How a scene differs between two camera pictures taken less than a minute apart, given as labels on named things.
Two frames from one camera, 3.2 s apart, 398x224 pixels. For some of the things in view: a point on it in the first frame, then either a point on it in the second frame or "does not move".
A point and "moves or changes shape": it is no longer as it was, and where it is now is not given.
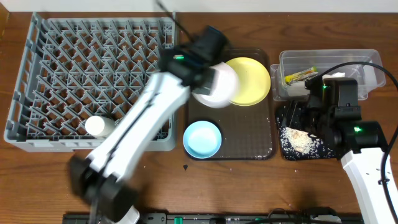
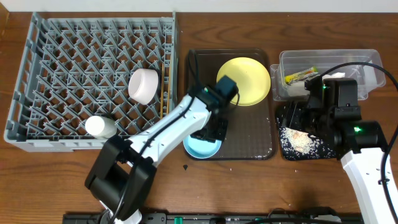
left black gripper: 207,86 -> 211,130
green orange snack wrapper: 301,75 does not move
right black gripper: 304,108 does not move
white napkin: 338,74 does not move
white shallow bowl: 224,89 moves or changes shape
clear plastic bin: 288,78 does not move
